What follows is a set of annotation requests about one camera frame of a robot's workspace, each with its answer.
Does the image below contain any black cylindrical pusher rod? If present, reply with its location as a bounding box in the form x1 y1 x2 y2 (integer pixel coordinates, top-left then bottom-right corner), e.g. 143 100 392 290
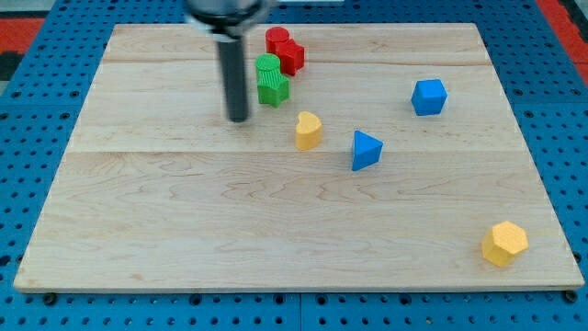
217 38 249 123

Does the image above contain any silver black round tool mount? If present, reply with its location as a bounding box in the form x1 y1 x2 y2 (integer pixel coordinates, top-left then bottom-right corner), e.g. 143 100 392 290
184 0 276 39

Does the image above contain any red circle block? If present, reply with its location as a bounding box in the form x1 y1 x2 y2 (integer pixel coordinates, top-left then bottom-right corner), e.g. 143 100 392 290
265 27 290 53

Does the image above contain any green circle block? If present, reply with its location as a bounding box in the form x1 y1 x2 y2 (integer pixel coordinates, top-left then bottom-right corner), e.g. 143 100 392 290
254 53 282 86

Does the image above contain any red star block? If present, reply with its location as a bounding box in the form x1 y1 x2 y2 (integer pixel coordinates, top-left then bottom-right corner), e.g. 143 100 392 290
276 39 305 76

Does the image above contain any green star block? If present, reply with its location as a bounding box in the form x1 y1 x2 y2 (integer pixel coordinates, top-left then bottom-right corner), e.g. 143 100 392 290
256 70 289 108

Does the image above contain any yellow heart block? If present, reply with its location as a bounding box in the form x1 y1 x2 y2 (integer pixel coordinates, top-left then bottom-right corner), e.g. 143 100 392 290
295 111 322 150

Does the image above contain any blue triangle block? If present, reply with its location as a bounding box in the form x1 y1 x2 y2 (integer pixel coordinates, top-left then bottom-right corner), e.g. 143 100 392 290
351 131 384 171

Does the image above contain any light wooden board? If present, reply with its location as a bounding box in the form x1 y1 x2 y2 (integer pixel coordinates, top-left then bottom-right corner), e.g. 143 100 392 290
14 23 584 293

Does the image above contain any blue cube block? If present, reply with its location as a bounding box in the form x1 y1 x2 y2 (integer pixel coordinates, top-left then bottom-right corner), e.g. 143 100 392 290
411 79 447 116

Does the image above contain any yellow hexagon block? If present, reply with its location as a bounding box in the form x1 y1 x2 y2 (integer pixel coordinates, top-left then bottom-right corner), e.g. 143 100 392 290
481 221 529 268

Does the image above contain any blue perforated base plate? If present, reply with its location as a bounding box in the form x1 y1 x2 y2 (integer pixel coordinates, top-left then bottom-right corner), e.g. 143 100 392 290
1 1 587 330

